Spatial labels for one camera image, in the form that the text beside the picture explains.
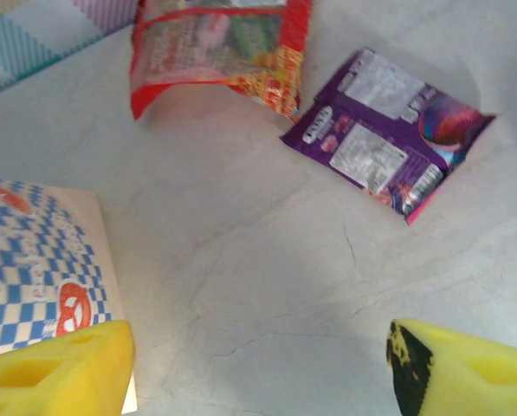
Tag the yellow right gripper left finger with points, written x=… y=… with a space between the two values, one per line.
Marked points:
x=50 y=377

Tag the red-edged clear snack bag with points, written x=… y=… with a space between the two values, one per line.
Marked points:
x=215 y=47

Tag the blue checkered paper bag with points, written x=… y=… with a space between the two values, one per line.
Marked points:
x=46 y=260

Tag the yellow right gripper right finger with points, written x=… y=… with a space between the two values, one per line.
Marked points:
x=479 y=377

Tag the purple snack bag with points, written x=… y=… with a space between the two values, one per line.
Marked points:
x=383 y=134

